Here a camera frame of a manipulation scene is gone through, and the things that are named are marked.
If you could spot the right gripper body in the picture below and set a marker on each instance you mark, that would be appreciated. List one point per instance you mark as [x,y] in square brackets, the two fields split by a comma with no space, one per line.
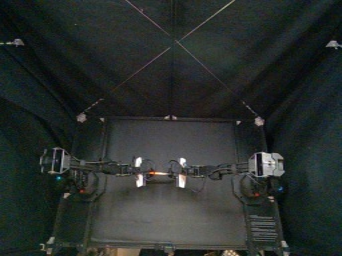
[180,171]

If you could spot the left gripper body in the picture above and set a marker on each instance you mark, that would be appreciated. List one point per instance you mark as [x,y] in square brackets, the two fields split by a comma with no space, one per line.
[139,171]

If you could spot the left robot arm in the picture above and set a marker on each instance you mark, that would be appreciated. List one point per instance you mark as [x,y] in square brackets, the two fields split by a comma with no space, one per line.
[88,166]

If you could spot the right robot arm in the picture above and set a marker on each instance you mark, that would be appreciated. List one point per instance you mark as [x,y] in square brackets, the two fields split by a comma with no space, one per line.
[231,168]

